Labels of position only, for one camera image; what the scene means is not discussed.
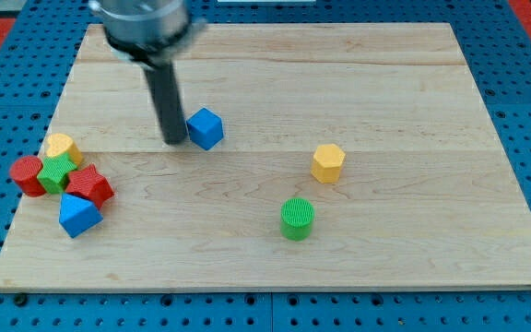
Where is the red star block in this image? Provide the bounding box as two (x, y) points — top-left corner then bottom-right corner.
(65, 164), (114, 209)

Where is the yellow heart block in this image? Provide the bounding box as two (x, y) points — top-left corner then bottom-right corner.
(45, 133), (83, 166)

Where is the green star block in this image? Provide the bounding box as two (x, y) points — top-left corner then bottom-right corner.
(37, 153), (77, 194)

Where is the green cylinder block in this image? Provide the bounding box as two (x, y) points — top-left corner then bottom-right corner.
(280, 197), (315, 241)

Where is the yellow hexagon block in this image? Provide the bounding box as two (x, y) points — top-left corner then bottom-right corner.
(311, 144), (346, 184)

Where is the blue cube block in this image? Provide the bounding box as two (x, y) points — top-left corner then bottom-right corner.
(186, 108), (224, 150)

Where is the light wooden board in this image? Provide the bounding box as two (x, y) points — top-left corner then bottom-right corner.
(0, 23), (531, 293)

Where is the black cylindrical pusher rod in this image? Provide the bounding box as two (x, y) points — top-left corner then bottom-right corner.
(145, 62), (188, 145)

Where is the blue triangle block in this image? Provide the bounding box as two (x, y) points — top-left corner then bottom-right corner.
(59, 193), (103, 238)

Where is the red cylinder block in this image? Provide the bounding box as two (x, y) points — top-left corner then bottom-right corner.
(9, 156), (46, 197)

